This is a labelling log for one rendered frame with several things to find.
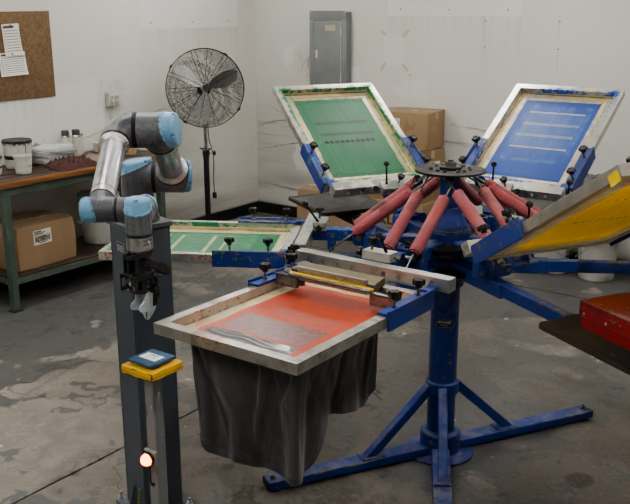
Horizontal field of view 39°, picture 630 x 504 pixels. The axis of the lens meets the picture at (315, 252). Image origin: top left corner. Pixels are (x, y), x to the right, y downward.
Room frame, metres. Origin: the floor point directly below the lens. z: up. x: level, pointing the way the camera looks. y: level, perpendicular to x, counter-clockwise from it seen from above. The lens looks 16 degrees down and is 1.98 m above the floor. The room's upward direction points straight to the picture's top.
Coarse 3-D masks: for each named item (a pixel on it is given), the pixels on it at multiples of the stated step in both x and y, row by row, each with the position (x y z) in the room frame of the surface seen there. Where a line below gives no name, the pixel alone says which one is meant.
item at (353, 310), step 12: (336, 300) 3.03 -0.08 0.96; (348, 300) 3.03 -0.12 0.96; (360, 300) 3.03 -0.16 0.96; (312, 312) 2.90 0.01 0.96; (324, 312) 2.90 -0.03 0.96; (336, 312) 2.90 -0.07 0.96; (348, 312) 2.90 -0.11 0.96; (360, 312) 2.90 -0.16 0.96; (372, 312) 2.90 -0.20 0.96; (288, 324) 2.78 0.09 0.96; (348, 324) 2.78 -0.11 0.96; (264, 336) 2.67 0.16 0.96; (276, 336) 2.67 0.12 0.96; (288, 336) 2.67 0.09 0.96; (300, 336) 2.67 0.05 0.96; (312, 336) 2.67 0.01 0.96; (324, 336) 2.67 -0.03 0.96; (300, 348) 2.57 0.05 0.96
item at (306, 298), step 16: (304, 288) 3.17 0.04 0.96; (320, 288) 3.17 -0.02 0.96; (256, 304) 2.99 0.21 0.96; (272, 304) 2.99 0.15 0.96; (288, 304) 2.99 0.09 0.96; (304, 304) 2.99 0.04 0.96; (320, 304) 2.99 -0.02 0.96; (224, 320) 2.82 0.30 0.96; (240, 320) 2.82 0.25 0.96; (256, 320) 2.82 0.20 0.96; (272, 320) 2.82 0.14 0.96; (256, 336) 2.67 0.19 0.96
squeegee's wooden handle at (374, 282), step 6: (300, 264) 3.14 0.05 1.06; (306, 264) 3.13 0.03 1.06; (312, 264) 3.13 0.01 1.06; (318, 264) 3.12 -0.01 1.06; (294, 270) 3.11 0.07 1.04; (324, 270) 3.07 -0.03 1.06; (330, 270) 3.06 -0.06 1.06; (336, 270) 3.06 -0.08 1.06; (342, 270) 3.05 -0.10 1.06; (348, 270) 3.05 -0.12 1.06; (354, 276) 2.99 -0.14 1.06; (360, 276) 2.99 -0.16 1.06; (366, 276) 2.98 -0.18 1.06; (372, 276) 2.98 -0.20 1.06; (378, 276) 2.98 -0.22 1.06; (372, 282) 2.93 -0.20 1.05; (378, 282) 2.93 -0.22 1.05; (384, 282) 2.96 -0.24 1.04; (378, 288) 2.93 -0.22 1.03
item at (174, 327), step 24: (264, 288) 3.10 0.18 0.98; (192, 312) 2.81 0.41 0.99; (216, 312) 2.89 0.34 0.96; (168, 336) 2.67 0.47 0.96; (192, 336) 2.61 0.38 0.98; (216, 336) 2.58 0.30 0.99; (336, 336) 2.58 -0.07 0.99; (360, 336) 2.63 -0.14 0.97; (264, 360) 2.43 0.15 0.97; (288, 360) 2.39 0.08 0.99; (312, 360) 2.42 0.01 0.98
